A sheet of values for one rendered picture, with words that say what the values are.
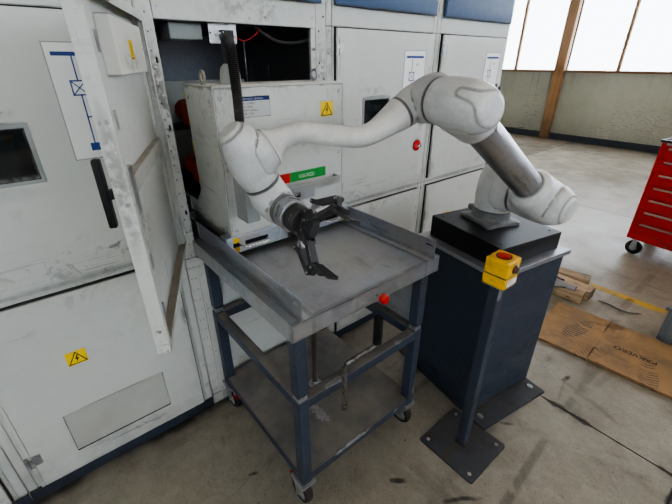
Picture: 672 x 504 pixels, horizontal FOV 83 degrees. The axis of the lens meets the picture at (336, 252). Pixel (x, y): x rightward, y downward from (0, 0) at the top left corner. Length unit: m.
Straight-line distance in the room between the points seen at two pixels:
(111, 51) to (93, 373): 1.11
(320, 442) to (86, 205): 1.15
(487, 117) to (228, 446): 1.57
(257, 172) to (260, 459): 1.22
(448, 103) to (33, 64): 1.08
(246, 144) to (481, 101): 0.59
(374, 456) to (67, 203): 1.44
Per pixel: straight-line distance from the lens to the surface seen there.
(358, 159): 1.87
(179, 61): 2.26
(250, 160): 0.96
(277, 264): 1.28
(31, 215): 1.39
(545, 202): 1.51
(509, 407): 2.07
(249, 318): 1.82
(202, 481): 1.79
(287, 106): 1.34
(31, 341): 1.55
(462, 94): 1.09
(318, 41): 1.70
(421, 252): 1.37
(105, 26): 0.96
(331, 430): 1.62
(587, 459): 2.04
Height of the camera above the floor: 1.46
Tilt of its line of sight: 27 degrees down
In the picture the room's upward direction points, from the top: straight up
